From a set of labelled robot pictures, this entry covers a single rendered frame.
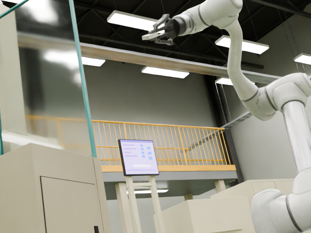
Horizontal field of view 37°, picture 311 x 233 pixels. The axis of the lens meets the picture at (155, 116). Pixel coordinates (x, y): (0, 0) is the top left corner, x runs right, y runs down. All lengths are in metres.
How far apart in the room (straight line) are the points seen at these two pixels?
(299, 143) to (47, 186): 1.04
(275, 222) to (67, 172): 0.83
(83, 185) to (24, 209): 0.28
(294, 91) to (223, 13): 0.52
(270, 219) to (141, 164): 4.97
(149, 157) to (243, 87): 4.79
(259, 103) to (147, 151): 4.78
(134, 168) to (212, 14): 4.91
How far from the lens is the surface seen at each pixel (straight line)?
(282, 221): 1.89
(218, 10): 1.94
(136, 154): 6.79
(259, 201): 1.93
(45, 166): 1.69
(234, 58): 2.11
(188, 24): 1.96
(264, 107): 2.26
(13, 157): 1.73
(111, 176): 9.21
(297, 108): 2.15
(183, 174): 10.27
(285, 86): 2.21
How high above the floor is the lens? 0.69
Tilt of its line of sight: 21 degrees up
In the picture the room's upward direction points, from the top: 12 degrees counter-clockwise
